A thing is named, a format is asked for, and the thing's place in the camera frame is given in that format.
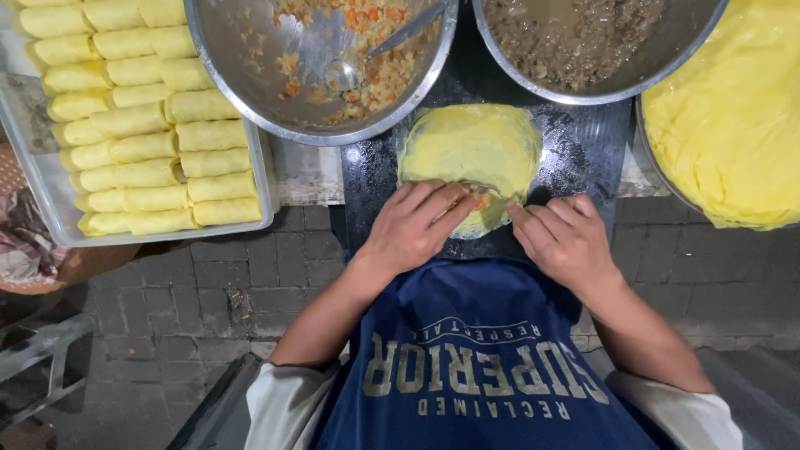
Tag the orange vegetable filling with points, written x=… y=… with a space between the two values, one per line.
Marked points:
x=387 y=69

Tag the blue printed shirt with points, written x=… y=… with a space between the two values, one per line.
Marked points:
x=475 y=350

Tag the person's right hand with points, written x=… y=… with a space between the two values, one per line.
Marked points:
x=569 y=247

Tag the yellow crepe wrapper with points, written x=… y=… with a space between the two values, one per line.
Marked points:
x=469 y=144

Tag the orange filling inside wrapper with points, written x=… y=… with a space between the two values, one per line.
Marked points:
x=481 y=201

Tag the metal pan under crepes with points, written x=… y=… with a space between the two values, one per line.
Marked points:
x=641 y=140

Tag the black cutting board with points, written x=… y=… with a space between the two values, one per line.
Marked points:
x=581 y=156

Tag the metal bowl with meat filling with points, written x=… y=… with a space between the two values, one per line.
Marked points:
x=678 y=44

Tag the brown minced meat filling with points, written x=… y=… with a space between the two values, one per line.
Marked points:
x=562 y=44

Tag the rows of yellow filled rolls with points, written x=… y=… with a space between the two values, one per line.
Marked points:
x=144 y=125

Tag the person's left hand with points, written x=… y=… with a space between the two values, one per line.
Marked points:
x=409 y=234

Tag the metal spoon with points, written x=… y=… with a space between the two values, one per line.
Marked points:
x=342 y=72

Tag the stack of yellow crepes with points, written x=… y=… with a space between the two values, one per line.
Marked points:
x=731 y=112

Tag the metal bowl with vegetable filling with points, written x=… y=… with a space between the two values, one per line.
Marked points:
x=250 y=75

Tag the clear plastic tray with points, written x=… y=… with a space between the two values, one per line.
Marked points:
x=47 y=200

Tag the grey metal frame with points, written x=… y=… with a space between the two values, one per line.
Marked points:
x=44 y=350

